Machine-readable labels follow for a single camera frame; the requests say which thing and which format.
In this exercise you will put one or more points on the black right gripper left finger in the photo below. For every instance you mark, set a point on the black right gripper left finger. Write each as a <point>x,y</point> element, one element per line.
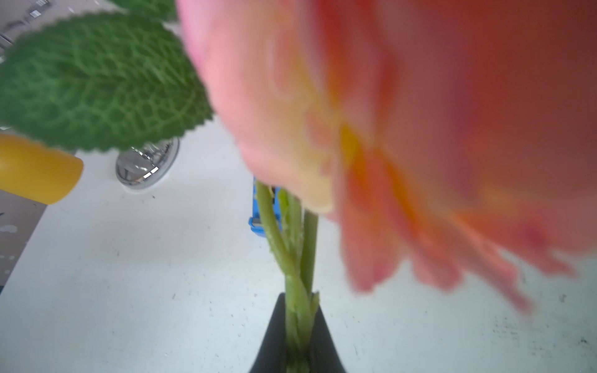
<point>271,357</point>

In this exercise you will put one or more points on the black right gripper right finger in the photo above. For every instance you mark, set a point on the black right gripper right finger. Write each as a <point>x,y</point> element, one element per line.
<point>323,356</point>

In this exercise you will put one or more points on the pink artificial flower bouquet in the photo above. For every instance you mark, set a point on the pink artificial flower bouquet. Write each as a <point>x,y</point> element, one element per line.
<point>445,133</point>

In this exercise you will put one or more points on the chrome wine glass rack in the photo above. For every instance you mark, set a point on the chrome wine glass rack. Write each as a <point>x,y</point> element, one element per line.
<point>141,168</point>

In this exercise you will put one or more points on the yellow upside-down wine glass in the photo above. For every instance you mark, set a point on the yellow upside-down wine glass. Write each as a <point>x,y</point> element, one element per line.
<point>36,172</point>

